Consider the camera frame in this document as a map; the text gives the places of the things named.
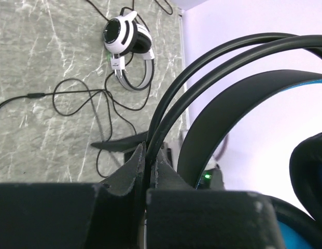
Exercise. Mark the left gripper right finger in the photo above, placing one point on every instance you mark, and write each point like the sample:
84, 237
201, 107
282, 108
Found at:
179, 216

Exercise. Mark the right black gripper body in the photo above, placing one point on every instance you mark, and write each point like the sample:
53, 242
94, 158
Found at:
211, 179

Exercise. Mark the aluminium right side rail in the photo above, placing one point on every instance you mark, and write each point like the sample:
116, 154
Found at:
182, 44

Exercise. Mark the black blue headphones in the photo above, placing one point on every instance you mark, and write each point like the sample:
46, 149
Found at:
230, 106

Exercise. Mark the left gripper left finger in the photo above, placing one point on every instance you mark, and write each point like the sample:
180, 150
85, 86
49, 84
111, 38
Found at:
75, 215

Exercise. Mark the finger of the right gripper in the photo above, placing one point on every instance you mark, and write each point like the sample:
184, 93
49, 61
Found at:
121, 145

